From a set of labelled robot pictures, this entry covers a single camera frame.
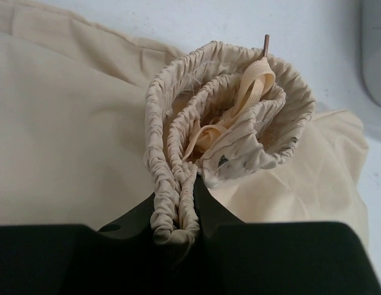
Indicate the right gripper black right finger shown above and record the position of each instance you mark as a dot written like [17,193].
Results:
[279,257]

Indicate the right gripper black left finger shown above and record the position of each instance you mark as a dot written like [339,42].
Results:
[75,259]

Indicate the beige trousers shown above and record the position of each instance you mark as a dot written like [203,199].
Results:
[91,121]

